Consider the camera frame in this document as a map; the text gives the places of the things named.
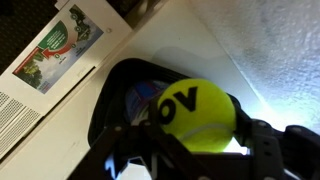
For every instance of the black plastic tray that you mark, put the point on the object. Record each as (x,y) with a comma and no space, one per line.
(110,100)

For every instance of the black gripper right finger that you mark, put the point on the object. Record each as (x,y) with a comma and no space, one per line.
(283,153)

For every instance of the yellow tennis ball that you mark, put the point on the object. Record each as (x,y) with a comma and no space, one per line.
(200,113)

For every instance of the white window sill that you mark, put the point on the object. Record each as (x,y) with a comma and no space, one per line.
(166,36)

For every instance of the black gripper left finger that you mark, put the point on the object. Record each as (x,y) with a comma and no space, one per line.
(150,156)

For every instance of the white radiator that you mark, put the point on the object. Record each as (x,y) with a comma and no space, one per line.
(100,30)

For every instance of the green and red leaflet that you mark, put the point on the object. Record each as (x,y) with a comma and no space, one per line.
(56,50)

